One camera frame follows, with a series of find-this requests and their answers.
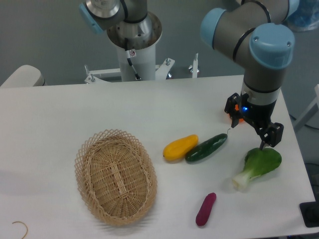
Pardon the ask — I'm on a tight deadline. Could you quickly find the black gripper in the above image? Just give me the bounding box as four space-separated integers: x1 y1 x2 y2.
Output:
224 90 284 150

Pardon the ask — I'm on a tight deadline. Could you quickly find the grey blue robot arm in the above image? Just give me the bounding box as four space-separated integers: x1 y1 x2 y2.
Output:
79 0 299 148

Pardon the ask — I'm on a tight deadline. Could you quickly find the dark green cucumber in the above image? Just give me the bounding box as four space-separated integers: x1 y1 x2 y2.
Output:
185 132 228 163

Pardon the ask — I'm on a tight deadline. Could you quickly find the orange object behind gripper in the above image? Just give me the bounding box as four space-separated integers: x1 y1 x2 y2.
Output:
227 104 247 124

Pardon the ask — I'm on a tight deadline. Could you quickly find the green bok choy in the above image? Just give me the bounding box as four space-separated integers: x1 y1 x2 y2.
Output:
232 148 282 190

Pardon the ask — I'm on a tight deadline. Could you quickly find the yellow papaya half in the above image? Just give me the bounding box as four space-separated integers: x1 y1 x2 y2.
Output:
162 134 198 161

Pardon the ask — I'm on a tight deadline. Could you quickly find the purple sweet potato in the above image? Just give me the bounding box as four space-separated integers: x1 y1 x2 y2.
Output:
195 193 217 227

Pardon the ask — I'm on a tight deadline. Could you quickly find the black device at table edge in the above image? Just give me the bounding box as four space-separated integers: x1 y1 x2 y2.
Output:
300 202 319 228

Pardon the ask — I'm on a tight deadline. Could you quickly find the blue plastic bag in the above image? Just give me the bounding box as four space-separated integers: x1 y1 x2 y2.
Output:
286 0 319 32

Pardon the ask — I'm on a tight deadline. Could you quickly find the woven wicker basket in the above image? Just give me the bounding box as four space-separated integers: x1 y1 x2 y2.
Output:
75 129 157 226

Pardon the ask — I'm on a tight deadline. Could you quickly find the white rounded chair part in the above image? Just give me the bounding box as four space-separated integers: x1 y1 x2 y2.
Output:
0 65 47 88

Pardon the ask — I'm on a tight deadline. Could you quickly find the tan rubber band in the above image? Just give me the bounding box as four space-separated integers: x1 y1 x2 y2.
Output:
12 221 29 238

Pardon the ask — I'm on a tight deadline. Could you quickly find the white metal frame right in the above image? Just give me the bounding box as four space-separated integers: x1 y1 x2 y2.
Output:
293 85 319 131

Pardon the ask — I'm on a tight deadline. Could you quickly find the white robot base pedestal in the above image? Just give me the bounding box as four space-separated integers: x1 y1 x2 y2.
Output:
85 12 175 84

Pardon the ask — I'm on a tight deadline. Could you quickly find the black cable on pedestal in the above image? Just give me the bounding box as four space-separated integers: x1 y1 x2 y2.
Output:
124 37 142 81

